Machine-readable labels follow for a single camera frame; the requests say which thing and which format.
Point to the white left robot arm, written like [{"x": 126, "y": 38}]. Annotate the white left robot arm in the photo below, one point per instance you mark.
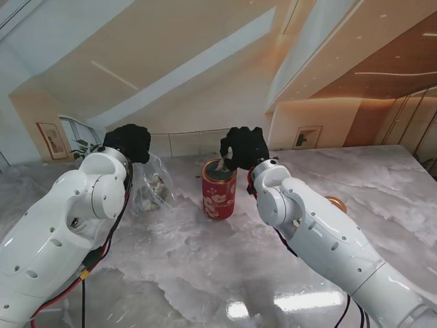
[{"x": 58, "y": 225}]

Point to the white panelled wall cabinet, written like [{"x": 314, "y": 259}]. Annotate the white panelled wall cabinet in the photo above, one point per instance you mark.
[{"x": 191, "y": 143}]

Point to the arched window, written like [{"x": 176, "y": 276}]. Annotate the arched window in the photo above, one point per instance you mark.
[{"x": 80, "y": 131}]

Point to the framed picture with beige shapes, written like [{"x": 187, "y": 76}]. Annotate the framed picture with beige shapes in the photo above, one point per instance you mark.
[{"x": 53, "y": 140}]

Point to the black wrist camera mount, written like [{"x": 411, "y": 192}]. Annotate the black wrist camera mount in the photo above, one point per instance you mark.
[{"x": 251, "y": 189}]

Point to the clear plastic bag of tea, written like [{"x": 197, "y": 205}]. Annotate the clear plastic bag of tea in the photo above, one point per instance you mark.
[{"x": 153, "y": 191}]

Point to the red floral tea tin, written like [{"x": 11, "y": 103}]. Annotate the red floral tea tin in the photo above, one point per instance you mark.
[{"x": 218, "y": 201}]

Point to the large green potted plant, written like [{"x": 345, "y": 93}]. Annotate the large green potted plant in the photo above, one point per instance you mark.
[{"x": 82, "y": 148}]

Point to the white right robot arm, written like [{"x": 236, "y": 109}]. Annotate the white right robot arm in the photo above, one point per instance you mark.
[{"x": 324, "y": 239}]

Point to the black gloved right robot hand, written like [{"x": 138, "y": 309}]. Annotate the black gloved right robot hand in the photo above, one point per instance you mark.
[{"x": 247, "y": 148}]

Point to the framed picture with dark shape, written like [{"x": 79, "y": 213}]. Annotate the framed picture with dark shape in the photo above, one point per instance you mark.
[{"x": 307, "y": 137}]

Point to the beige tea bag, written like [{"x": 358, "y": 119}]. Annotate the beige tea bag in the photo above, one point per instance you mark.
[{"x": 224, "y": 164}]

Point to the round gold tin lid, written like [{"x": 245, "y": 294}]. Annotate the round gold tin lid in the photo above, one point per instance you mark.
[{"x": 339, "y": 204}]

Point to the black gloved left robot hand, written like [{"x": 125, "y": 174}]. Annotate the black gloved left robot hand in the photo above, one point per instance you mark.
[{"x": 133, "y": 141}]

